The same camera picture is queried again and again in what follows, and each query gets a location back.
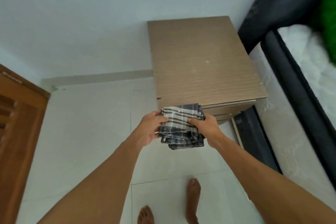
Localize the person's right hand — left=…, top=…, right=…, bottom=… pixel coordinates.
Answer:
left=187, top=114, right=224, bottom=150

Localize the person's left hand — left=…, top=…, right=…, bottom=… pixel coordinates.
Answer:
left=134, top=111, right=169, bottom=148

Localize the plaid cloth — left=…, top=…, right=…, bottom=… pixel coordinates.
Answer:
left=158, top=104, right=206, bottom=150

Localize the person's left forearm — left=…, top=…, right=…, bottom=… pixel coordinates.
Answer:
left=37, top=132, right=144, bottom=224

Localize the person's right forearm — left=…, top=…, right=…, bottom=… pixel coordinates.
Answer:
left=214, top=137, right=336, bottom=224

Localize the wooden bedside cabinet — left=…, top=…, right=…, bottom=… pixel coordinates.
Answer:
left=147, top=16, right=268, bottom=125

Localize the person's right foot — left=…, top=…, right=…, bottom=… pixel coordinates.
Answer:
left=185, top=178, right=201, bottom=224

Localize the person's foot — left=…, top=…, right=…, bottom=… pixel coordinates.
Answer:
left=137, top=205, right=155, bottom=224
left=185, top=178, right=201, bottom=224

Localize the person's left foot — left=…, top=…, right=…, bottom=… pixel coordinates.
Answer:
left=137, top=205, right=155, bottom=224

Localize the white mattress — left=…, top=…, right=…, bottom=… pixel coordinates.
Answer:
left=248, top=24, right=336, bottom=203

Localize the brown wooden door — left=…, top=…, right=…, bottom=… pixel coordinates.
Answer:
left=0, top=64, right=51, bottom=224

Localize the green pillow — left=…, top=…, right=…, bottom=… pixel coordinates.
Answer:
left=314, top=0, right=336, bottom=65

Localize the dark bed frame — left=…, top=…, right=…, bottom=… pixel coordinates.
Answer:
left=231, top=0, right=336, bottom=195

